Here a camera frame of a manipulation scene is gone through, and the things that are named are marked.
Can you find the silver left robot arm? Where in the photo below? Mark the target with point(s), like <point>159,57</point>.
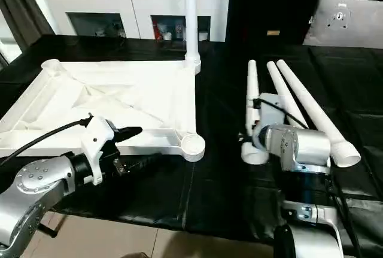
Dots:
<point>36,198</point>

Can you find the black furniture with yellow label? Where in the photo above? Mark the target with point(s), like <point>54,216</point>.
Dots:
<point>269,3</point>

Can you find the white glass-door cabinet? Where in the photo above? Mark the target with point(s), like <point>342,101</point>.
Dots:
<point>108,6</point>

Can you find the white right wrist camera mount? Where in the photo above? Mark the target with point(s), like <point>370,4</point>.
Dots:
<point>272,109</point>

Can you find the white plastic table leg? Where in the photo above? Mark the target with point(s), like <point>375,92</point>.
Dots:
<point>191,18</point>
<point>281,87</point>
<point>317,114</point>
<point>252,96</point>

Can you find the black work mat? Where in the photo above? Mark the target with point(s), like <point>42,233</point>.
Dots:
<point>353,84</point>

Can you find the white plastic table top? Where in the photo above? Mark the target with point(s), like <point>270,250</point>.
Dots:
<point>114,96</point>

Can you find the grey cushion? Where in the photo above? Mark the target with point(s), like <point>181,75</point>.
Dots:
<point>350,21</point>

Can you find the black stand leg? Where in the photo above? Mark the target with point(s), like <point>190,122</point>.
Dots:
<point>45,229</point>

